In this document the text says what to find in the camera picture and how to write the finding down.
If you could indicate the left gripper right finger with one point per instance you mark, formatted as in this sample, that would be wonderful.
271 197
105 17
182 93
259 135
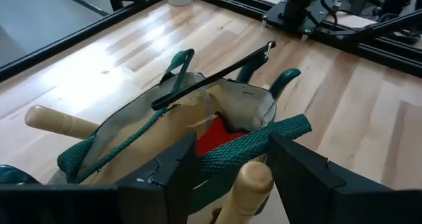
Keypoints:
313 191

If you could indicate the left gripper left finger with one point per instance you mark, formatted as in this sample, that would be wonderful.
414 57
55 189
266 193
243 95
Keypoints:
158 191

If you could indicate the red gardening glove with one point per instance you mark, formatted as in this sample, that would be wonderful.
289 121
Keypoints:
217 136

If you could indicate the beige green gardening tote bag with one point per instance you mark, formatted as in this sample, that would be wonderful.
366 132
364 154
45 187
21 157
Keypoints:
244 102

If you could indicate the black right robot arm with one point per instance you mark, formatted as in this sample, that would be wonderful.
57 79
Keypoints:
296 3

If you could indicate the dark grey cart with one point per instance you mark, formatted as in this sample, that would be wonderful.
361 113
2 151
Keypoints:
402 0

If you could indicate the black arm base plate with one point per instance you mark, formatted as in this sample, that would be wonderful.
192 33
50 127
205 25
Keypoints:
313 23

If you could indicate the black metal table frame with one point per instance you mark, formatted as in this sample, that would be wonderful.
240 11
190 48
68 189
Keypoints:
82 33

